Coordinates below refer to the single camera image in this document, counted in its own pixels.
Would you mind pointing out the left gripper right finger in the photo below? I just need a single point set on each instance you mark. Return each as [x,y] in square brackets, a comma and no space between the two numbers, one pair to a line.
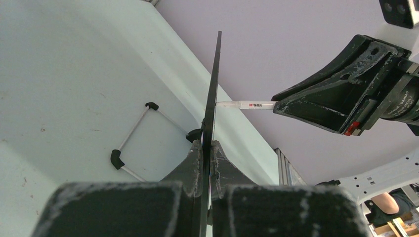
[242,208]

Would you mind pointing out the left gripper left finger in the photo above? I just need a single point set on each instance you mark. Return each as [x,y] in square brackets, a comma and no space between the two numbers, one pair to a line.
[168,208]

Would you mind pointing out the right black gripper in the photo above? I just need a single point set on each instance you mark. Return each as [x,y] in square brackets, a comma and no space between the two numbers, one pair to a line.
[356,89]

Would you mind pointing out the white marker pen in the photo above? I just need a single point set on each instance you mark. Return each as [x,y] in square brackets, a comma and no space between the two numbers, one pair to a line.
[248,105]

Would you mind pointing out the black framed whiteboard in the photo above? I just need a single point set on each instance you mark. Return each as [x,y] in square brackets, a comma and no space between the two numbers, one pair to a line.
[207,136]

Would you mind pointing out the person in background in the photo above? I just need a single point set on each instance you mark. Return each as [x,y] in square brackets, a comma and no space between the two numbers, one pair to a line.
[388,206]

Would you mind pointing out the wire whiteboard back stand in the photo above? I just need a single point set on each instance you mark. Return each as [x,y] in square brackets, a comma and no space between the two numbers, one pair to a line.
[152,122]

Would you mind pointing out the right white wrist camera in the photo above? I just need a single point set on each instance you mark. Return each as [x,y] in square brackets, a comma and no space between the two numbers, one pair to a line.
[401,25]

